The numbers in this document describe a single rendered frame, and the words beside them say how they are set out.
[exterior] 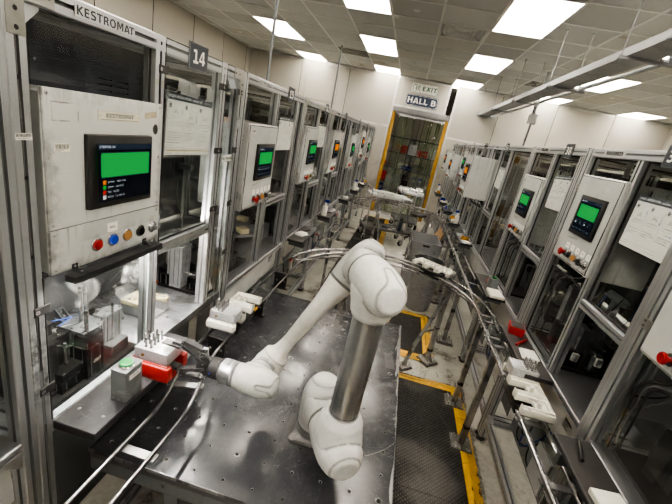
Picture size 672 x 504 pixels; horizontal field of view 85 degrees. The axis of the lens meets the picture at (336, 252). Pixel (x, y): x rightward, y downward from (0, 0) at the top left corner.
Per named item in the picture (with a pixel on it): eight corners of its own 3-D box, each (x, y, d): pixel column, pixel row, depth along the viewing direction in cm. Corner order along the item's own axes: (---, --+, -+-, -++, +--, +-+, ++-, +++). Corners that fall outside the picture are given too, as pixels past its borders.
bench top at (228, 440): (387, 561, 115) (390, 553, 113) (88, 456, 128) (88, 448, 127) (400, 330, 256) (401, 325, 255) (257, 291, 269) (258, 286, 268)
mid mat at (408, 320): (433, 365, 339) (433, 364, 339) (375, 348, 346) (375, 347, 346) (428, 316, 433) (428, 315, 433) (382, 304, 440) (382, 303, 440)
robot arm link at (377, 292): (343, 436, 144) (363, 488, 124) (303, 439, 138) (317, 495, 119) (393, 254, 120) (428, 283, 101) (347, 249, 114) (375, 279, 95)
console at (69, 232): (60, 279, 95) (51, 88, 80) (-33, 252, 98) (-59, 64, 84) (163, 239, 134) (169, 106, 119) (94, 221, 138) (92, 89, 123)
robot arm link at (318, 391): (330, 405, 161) (339, 363, 154) (342, 438, 144) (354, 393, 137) (293, 407, 155) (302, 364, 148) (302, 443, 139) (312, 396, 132)
